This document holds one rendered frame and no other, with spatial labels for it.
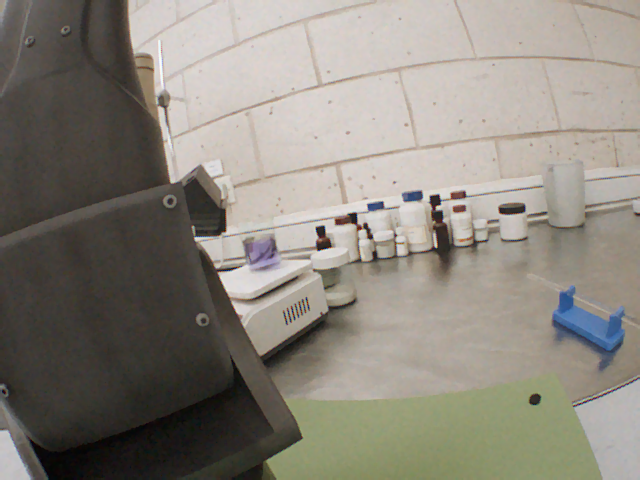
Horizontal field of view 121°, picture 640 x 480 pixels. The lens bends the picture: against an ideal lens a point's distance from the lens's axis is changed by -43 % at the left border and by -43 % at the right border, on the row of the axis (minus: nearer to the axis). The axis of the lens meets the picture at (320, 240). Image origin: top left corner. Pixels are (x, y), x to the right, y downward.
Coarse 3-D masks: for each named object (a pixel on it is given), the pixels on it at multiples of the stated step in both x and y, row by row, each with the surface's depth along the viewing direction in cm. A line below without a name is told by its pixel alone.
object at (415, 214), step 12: (408, 192) 66; (420, 192) 65; (408, 204) 66; (420, 204) 65; (408, 216) 65; (420, 216) 64; (408, 228) 66; (420, 228) 65; (432, 228) 66; (408, 240) 67; (420, 240) 65; (432, 240) 66
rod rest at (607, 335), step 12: (564, 300) 26; (564, 312) 26; (576, 312) 25; (588, 312) 24; (564, 324) 25; (576, 324) 24; (588, 324) 22; (600, 324) 21; (612, 324) 18; (588, 336) 21; (600, 336) 20; (612, 336) 19; (612, 348) 18
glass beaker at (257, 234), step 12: (252, 216) 45; (264, 216) 45; (240, 228) 41; (252, 228) 40; (264, 228) 41; (240, 240) 42; (252, 240) 41; (264, 240) 41; (276, 240) 43; (252, 252) 41; (264, 252) 41; (276, 252) 42; (252, 264) 42; (264, 264) 41; (276, 264) 42
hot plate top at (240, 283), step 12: (288, 264) 44; (300, 264) 42; (312, 264) 43; (228, 276) 44; (240, 276) 42; (252, 276) 41; (264, 276) 40; (276, 276) 39; (288, 276) 39; (228, 288) 38; (240, 288) 37; (252, 288) 36; (264, 288) 36
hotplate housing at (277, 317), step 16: (304, 272) 45; (272, 288) 39; (288, 288) 39; (304, 288) 40; (320, 288) 43; (240, 304) 36; (256, 304) 35; (272, 304) 36; (288, 304) 38; (304, 304) 40; (320, 304) 43; (256, 320) 34; (272, 320) 36; (288, 320) 38; (304, 320) 40; (320, 320) 43; (256, 336) 34; (272, 336) 36; (288, 336) 38; (272, 352) 36
